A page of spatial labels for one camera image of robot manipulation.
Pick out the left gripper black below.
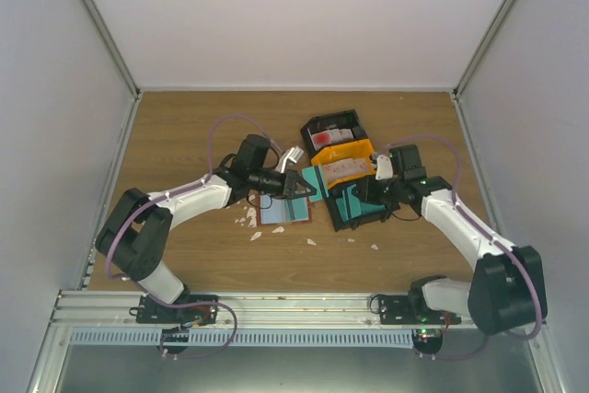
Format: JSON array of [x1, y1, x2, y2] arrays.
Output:
[[250, 168, 317, 201]]

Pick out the teal credit card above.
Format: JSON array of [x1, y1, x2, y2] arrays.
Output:
[[285, 199, 309, 223], [302, 166, 329, 202]]

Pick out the brown leather card holder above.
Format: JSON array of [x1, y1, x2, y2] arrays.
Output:
[[255, 194, 312, 225]]

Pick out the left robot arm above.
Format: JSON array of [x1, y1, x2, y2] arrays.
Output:
[[96, 134, 317, 323]]

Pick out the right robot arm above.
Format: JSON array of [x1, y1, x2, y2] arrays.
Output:
[[357, 144, 548, 340]]

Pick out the card in yellow bin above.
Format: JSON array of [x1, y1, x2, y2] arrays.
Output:
[[322, 158, 373, 182]]

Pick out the cards in black bin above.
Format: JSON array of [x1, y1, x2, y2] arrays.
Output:
[[311, 128, 354, 149]]

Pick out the black bin with teal item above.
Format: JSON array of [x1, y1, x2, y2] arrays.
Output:
[[325, 175, 400, 232]]

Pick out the teal item in bin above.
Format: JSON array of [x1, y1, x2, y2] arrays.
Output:
[[335, 185, 386, 222]]

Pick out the yellow storage bin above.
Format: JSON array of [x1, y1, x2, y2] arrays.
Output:
[[311, 138, 375, 189]]

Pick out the black storage bin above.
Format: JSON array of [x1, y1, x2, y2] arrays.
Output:
[[300, 110, 367, 156]]

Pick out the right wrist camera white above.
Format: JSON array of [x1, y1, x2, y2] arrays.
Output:
[[372, 154, 394, 181]]

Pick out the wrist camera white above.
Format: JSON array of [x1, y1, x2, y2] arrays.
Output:
[[274, 146, 304, 174], [372, 154, 394, 181]]

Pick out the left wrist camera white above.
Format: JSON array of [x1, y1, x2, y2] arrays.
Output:
[[274, 146, 304, 174]]

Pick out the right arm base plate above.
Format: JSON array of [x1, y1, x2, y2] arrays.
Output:
[[370, 294, 461, 326]]

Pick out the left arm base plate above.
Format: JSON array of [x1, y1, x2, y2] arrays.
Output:
[[129, 295, 219, 326]]

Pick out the grey slotted cable duct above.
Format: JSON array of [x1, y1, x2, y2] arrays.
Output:
[[70, 328, 413, 349]]

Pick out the aluminium front rail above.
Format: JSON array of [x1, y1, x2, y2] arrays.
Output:
[[50, 291, 447, 330]]

